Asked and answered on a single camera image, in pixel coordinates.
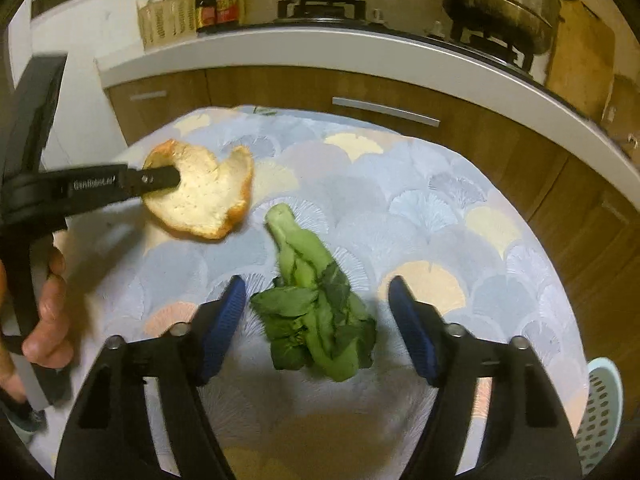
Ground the orange peel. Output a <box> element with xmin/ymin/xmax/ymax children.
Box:
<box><xmin>143</xmin><ymin>140</ymin><xmax>254</xmax><ymax>240</ymax></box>

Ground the fan-pattern grey tablecloth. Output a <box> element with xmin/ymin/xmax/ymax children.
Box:
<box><xmin>56</xmin><ymin>107</ymin><xmax>588</xmax><ymax>479</ymax></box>

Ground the woven basket on counter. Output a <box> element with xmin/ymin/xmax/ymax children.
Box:
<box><xmin>137</xmin><ymin>0</ymin><xmax>196</xmax><ymax>51</ymax></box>

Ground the light blue perforated trash basket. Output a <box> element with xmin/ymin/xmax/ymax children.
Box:
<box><xmin>575</xmin><ymin>356</ymin><xmax>624</xmax><ymax>477</ymax></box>

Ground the person's left hand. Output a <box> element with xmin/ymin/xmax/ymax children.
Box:
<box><xmin>1</xmin><ymin>246</ymin><xmax>74</xmax><ymax>404</ymax></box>

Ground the black gas stove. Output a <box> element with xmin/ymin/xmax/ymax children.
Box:
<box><xmin>273</xmin><ymin>0</ymin><xmax>535</xmax><ymax>76</ymax></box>

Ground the green leafy vegetable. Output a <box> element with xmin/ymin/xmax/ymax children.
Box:
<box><xmin>250</xmin><ymin>203</ymin><xmax>376</xmax><ymax>382</ymax></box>

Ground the wooden cutting board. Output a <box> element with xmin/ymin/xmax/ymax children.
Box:
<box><xmin>544</xmin><ymin>0</ymin><xmax>615</xmax><ymax>122</ymax></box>

